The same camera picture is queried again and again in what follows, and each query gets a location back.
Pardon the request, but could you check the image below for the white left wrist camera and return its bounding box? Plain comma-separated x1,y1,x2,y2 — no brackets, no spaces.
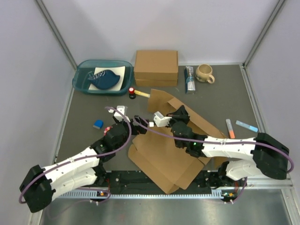
113,105,129,122

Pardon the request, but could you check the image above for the beige ceramic mug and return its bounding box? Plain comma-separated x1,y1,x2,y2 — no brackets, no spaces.
195,64,215,84

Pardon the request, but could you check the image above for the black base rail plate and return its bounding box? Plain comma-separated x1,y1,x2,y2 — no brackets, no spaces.
103,171,245,195

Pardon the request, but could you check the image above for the grey slotted cable duct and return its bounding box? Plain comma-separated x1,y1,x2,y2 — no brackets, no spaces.
60,186,235,200

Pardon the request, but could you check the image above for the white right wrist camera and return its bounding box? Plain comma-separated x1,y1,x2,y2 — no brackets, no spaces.
153,111,171,127

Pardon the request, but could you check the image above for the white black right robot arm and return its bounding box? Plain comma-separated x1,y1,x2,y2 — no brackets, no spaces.
167,106,290,186

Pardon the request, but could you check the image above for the yellow highlighter marker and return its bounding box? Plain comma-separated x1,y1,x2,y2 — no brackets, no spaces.
135,90,150,98

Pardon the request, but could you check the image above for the brown cardboard box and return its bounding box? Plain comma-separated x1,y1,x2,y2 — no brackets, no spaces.
128,89,227,194

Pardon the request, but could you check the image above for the blue small eraser block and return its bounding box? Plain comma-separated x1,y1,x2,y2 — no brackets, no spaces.
93,120,104,129

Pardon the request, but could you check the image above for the blue toothpaste box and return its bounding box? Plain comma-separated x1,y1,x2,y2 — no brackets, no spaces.
184,66,196,94

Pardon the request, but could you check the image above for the teal plastic bin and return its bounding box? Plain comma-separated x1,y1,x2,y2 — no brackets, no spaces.
72,59,134,96

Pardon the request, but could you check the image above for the orange grey marker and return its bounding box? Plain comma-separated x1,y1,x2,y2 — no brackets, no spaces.
225,119,235,139

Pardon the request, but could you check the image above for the lower folded cardboard box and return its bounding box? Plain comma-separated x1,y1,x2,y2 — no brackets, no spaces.
135,79,178,87

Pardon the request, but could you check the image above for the pink flower toy left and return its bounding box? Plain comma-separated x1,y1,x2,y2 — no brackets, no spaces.
104,126,111,135

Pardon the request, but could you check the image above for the dark blue shoe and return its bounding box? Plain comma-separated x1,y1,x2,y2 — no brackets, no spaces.
88,69,120,90

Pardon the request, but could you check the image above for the upper folded cardboard box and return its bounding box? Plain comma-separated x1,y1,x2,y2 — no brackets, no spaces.
134,50,178,81

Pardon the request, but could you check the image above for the red black stamp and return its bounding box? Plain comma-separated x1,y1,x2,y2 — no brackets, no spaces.
128,87,136,99

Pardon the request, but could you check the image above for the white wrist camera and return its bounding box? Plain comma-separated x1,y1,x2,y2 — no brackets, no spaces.
113,105,129,122
153,111,171,127

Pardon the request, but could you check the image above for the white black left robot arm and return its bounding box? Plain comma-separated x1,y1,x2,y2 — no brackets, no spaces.
19,116,149,213

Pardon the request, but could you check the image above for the light blue marker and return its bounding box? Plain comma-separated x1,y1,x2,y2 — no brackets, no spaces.
235,120,258,133

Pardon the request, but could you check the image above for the folded cardboard box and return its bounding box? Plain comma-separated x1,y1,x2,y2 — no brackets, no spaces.
134,50,178,81
135,79,178,87

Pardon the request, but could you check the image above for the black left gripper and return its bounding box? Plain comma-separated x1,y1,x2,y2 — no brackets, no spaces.
112,114,147,150

